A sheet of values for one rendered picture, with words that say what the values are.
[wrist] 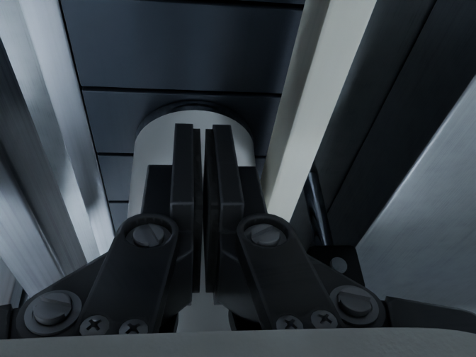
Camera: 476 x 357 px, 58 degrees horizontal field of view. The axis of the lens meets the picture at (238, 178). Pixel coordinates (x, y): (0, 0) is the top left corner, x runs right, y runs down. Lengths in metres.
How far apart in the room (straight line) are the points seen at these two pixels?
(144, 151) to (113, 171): 0.05
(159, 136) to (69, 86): 0.04
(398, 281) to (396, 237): 0.08
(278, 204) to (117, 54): 0.08
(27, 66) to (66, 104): 0.06
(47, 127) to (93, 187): 0.06
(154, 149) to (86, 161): 0.06
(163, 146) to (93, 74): 0.04
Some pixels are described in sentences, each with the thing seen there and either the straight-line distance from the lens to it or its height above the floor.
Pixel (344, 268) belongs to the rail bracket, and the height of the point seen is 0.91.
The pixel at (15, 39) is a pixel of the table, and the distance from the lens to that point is 0.23.
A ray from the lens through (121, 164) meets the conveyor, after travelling 0.21.
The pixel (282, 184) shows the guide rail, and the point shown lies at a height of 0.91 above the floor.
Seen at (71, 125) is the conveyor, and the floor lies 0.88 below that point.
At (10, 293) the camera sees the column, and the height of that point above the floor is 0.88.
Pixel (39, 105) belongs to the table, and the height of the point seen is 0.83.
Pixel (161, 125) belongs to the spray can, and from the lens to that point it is 0.17.
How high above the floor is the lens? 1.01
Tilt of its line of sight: 36 degrees down
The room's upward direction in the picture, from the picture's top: 175 degrees clockwise
